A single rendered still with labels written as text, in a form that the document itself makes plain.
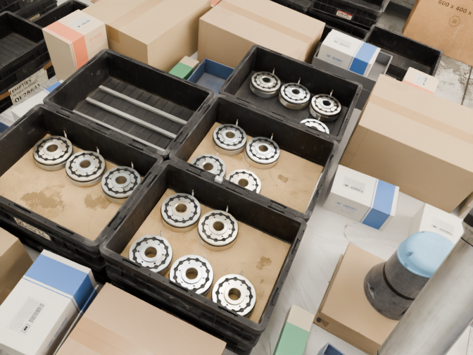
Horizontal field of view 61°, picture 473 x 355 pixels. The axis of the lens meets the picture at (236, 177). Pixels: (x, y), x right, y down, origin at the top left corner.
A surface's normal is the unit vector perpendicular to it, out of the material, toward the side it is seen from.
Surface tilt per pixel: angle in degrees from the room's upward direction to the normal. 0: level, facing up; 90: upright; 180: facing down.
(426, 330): 51
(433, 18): 75
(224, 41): 90
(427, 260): 9
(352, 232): 0
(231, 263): 0
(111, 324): 0
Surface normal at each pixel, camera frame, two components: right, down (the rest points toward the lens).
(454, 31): -0.40, 0.46
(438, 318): -0.57, -0.09
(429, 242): 0.01, -0.69
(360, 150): -0.44, 0.68
